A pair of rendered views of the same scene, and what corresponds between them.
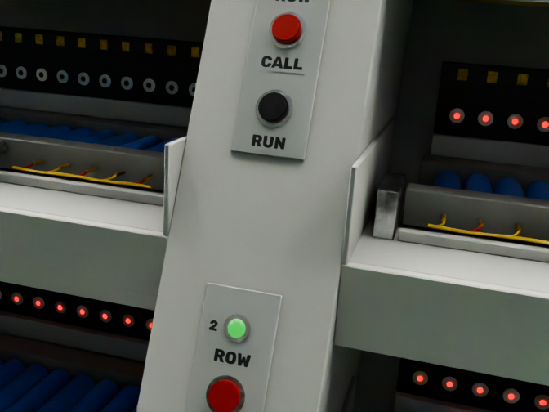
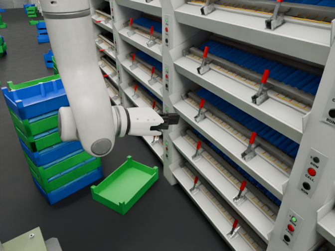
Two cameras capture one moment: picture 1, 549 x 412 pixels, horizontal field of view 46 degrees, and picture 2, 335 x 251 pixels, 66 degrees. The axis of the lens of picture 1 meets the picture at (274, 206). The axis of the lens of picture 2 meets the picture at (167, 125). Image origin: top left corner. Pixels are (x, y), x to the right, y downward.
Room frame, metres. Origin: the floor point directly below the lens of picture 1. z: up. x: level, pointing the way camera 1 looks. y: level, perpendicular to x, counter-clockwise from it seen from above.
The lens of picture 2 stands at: (-0.21, -0.11, 0.99)
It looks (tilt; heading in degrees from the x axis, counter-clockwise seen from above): 31 degrees down; 48
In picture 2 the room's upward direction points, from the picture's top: straight up
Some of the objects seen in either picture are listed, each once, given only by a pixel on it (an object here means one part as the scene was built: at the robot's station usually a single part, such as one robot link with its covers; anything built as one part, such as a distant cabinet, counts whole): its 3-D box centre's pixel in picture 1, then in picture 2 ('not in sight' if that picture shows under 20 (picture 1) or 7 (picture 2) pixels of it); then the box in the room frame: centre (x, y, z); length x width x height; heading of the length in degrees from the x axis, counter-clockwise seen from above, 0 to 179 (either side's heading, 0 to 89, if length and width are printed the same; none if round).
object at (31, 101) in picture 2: not in sight; (47, 93); (0.11, 1.04, 0.52); 0.30 x 0.20 x 0.08; 2
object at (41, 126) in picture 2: not in sight; (51, 109); (0.11, 1.04, 0.44); 0.30 x 0.20 x 0.08; 2
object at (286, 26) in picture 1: (287, 31); (312, 171); (0.33, 0.01, 0.60); 0.02 x 0.01 x 0.02; 76
